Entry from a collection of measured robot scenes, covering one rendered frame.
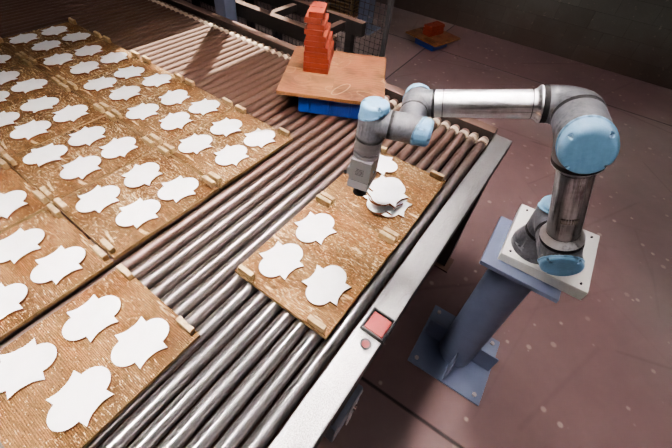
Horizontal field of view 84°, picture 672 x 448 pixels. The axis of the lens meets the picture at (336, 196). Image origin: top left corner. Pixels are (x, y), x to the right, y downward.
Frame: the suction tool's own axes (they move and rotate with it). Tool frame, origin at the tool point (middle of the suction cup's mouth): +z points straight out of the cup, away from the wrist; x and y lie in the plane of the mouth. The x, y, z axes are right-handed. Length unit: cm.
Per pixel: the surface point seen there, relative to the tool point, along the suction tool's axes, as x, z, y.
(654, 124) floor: 212, 112, -352
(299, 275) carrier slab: -8.1, 18.4, 24.7
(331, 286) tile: 2.4, 17.4, 24.5
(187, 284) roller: -37, 20, 41
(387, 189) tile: 5.6, 13.4, -19.6
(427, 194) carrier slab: 19.8, 18.4, -29.7
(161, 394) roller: -23, 20, 68
